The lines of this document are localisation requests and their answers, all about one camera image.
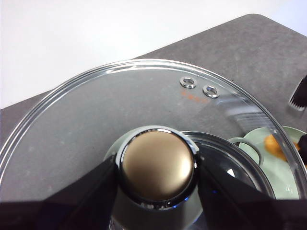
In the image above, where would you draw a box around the yellow corn cob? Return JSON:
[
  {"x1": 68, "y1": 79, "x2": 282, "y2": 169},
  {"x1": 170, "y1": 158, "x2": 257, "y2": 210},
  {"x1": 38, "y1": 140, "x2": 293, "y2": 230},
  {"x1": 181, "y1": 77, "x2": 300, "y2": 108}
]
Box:
[{"x1": 263, "y1": 133, "x2": 307, "y2": 161}]

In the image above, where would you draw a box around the pale green electric steamer pot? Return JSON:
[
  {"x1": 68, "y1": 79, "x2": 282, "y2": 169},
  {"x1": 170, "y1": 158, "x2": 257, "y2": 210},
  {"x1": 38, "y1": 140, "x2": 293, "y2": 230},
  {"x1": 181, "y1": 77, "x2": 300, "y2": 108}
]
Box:
[{"x1": 182, "y1": 130, "x2": 276, "y2": 230}]

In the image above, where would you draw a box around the glass lid with gold knob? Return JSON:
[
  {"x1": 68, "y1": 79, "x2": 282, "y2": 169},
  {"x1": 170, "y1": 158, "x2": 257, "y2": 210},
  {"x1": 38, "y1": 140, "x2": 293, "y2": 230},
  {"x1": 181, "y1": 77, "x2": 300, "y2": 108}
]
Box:
[{"x1": 0, "y1": 58, "x2": 307, "y2": 230}]

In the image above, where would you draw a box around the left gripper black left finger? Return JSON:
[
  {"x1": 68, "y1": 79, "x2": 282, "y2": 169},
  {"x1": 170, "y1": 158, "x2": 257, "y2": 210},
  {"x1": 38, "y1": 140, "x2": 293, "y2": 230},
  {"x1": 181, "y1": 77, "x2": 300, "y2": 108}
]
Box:
[{"x1": 0, "y1": 155, "x2": 119, "y2": 230}]

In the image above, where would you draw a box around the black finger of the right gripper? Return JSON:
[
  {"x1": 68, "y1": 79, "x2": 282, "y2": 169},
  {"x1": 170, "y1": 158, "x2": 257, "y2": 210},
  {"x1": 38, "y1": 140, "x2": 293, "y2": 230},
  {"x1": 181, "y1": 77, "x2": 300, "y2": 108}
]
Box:
[
  {"x1": 299, "y1": 133, "x2": 307, "y2": 170},
  {"x1": 288, "y1": 74, "x2": 307, "y2": 111}
]

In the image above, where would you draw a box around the pale green round plate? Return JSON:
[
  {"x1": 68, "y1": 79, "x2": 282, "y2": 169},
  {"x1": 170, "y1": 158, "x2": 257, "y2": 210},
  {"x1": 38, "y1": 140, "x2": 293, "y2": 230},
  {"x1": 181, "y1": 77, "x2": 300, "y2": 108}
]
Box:
[{"x1": 242, "y1": 126, "x2": 307, "y2": 200}]

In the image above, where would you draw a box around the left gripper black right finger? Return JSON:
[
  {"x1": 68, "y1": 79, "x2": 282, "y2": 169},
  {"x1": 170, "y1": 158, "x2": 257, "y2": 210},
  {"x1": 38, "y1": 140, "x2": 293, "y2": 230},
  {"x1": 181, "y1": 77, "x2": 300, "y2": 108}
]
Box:
[{"x1": 195, "y1": 153, "x2": 307, "y2": 230}]

